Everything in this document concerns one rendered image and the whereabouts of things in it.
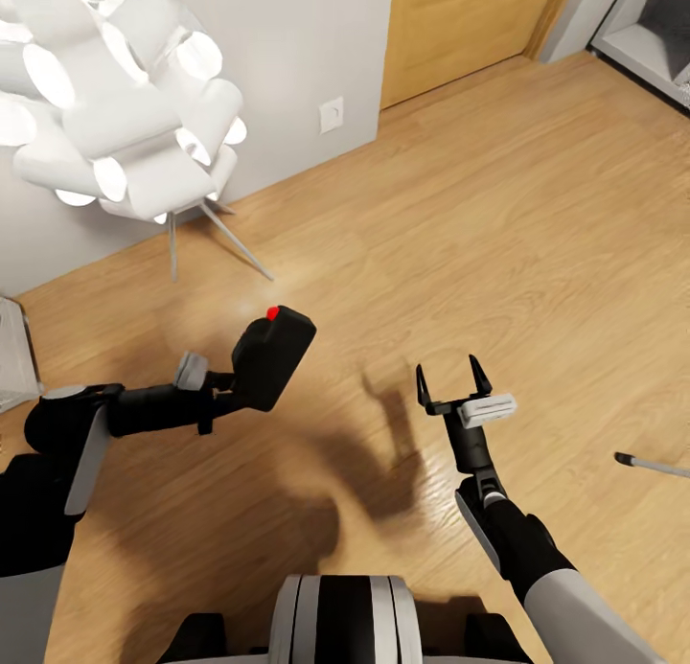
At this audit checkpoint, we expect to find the robot trunk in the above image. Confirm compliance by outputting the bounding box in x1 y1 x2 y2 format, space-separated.
267 575 423 664

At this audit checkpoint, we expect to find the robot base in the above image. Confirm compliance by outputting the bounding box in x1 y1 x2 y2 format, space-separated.
158 613 534 664

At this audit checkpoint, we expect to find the digital camera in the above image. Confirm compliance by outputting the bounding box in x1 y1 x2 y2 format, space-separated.
228 304 316 411

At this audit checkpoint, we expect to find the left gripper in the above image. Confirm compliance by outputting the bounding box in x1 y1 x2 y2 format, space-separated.
144 371 268 435

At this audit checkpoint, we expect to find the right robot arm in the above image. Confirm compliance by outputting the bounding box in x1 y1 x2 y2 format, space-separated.
416 355 670 664

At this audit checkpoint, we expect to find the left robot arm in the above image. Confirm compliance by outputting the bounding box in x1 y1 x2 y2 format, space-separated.
0 352 268 664

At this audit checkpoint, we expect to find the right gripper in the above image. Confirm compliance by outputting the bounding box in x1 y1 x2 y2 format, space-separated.
416 355 492 449

